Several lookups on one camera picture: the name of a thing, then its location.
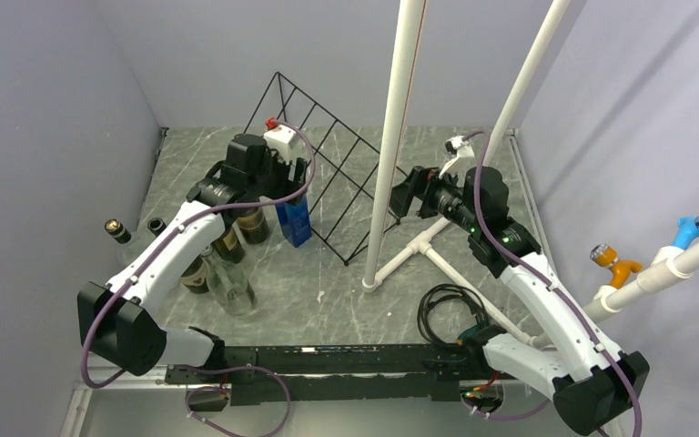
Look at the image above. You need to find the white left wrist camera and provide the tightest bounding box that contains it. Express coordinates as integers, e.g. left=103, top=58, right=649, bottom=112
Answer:
left=263, top=117, right=299, bottom=164

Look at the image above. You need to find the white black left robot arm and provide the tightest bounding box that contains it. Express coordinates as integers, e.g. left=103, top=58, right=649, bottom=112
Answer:
left=76, top=123, right=316, bottom=387

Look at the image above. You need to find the blue square glass bottle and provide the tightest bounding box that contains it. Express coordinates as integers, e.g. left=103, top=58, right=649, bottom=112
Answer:
left=276, top=195, right=312, bottom=248

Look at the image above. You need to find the orange pipe valve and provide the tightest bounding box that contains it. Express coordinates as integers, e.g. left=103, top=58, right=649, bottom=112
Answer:
left=590, top=244, right=643, bottom=289

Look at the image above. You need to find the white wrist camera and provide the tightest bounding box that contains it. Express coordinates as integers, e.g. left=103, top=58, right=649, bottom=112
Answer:
left=263, top=117, right=299, bottom=164
left=439, top=136, right=476, bottom=178

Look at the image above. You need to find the coiled black cable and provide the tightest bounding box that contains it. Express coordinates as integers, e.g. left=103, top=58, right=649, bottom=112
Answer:
left=416, top=283, right=491, bottom=348

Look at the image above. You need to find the green wine bottle grey capsule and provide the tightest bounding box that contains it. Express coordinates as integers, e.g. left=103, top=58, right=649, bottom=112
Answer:
left=236, top=207, right=270, bottom=245

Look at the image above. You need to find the clear glass bottle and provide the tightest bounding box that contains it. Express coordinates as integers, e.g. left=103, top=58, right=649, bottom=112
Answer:
left=200, top=246, right=257, bottom=317

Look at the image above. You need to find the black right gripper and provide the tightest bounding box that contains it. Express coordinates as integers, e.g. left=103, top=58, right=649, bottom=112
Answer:
left=380, top=163, right=481, bottom=233

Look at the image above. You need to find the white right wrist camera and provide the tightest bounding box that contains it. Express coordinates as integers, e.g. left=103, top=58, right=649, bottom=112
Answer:
left=439, top=136, right=476, bottom=178

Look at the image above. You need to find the dark wine bottle black top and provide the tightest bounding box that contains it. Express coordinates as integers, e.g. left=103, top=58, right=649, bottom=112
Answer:
left=147, top=218, right=209, bottom=294

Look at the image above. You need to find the dark wine bottle cream label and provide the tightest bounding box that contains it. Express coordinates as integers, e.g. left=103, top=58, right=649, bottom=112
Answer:
left=212, top=226, right=246, bottom=264

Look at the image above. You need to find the black wire wine rack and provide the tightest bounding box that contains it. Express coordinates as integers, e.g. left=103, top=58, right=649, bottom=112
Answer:
left=244, top=71, right=380, bottom=265

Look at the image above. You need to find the white PVC side pipe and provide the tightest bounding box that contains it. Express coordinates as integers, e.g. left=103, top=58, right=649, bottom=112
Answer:
left=583, top=242, right=699, bottom=321

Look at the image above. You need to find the white PVC pipe frame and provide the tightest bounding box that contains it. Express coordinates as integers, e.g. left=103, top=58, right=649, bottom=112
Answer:
left=361, top=0, right=573, bottom=351

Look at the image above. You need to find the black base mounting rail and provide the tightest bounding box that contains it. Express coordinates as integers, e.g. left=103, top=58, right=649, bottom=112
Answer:
left=165, top=344, right=495, bottom=406

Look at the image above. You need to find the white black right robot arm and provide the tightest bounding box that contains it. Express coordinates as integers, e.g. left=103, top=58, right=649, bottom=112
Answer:
left=390, top=166, right=650, bottom=436

